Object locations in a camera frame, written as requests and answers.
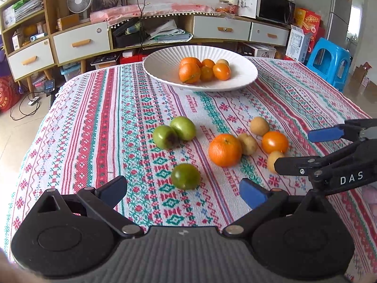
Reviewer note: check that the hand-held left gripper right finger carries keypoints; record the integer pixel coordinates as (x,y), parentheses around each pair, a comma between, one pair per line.
(253,191)

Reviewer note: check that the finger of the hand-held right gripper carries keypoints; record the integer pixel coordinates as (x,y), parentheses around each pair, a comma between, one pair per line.
(324,134)
(294,165)

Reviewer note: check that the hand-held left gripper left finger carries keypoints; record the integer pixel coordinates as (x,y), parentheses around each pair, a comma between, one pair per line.
(113,187)

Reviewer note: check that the mandarin orange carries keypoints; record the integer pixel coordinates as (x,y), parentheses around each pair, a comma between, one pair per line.
(190,61)
(225,150)
(189,73)

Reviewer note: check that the green plum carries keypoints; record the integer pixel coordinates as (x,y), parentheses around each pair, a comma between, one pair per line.
(184,127)
(185,176)
(165,136)

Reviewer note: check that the small yellowish orange tomato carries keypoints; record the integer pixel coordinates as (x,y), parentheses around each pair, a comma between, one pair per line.
(206,74)

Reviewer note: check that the white ribbed bowl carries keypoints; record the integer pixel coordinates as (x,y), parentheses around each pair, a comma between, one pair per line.
(165,64)

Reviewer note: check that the person's right hand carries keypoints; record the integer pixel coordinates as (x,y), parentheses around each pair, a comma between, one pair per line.
(370,197)

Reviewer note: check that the striped patterned tablecloth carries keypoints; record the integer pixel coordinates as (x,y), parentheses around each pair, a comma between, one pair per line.
(103,123)

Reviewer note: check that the open cardboard box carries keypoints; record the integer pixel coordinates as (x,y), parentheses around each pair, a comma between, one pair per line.
(360,75)

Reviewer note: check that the blue plastic stool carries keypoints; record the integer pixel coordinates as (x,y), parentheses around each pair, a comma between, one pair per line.
(330,62)

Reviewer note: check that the white blue carton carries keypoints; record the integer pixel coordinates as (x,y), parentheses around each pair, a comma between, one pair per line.
(297,44)

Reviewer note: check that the white cardboard box black print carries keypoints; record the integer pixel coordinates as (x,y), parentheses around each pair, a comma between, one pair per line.
(260,50)

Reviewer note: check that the red gift box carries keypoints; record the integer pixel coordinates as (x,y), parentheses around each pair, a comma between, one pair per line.
(313,22)

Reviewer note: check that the white power adapter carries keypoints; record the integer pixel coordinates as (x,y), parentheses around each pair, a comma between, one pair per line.
(33,101)

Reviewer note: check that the orange gift box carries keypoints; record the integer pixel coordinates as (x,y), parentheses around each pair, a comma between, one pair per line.
(300,17)

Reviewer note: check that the phone on small tripod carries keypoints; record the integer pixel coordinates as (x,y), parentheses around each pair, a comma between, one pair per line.
(48,87)

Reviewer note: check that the blue lidded plastic bin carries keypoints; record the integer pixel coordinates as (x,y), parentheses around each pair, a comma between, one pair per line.
(70,72)

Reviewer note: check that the grey refrigerator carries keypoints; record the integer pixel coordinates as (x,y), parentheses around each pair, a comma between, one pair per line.
(341,11)

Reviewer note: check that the black flat box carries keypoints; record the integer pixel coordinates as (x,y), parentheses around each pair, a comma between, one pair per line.
(104,59)

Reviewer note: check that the small white box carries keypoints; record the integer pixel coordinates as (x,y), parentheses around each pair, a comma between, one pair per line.
(127,53)

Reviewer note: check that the black microwave oven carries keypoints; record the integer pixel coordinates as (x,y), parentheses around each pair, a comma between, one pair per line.
(277,7)

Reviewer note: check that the red printed bag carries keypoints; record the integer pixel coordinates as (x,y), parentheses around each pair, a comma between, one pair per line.
(4,94)

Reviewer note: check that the white printed paper bag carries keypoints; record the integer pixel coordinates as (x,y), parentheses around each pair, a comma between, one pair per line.
(247,3)

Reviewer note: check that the black storage case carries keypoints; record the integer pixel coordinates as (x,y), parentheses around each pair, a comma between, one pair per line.
(129,34)

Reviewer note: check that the red jar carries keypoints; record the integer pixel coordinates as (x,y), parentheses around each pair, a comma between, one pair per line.
(233,9)

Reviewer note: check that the glass jar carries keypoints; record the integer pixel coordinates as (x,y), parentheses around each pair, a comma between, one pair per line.
(222,6)

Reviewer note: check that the blue white tube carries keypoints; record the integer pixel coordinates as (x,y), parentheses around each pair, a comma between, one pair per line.
(37,37)

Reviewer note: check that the brown cardboard box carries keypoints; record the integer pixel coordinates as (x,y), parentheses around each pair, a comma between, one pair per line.
(67,22)

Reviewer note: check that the white carton on shelf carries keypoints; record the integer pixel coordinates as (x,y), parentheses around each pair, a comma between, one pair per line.
(16,41)

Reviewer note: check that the low wooden TV cabinet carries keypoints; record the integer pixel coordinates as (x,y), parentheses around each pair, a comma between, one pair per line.
(189,20)

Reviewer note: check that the orange round object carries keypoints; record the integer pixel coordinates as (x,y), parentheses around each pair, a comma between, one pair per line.
(29,31)

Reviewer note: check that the white desk fan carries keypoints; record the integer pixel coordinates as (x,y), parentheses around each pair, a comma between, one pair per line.
(78,1)

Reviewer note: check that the tall wooden shelf cabinet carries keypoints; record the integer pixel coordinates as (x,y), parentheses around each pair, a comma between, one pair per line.
(50,8)

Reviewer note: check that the pink tasselled cloth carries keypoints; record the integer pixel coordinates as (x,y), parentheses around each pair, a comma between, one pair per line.
(182,7)

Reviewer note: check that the stack of booklets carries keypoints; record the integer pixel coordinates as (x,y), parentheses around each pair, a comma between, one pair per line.
(28,7)

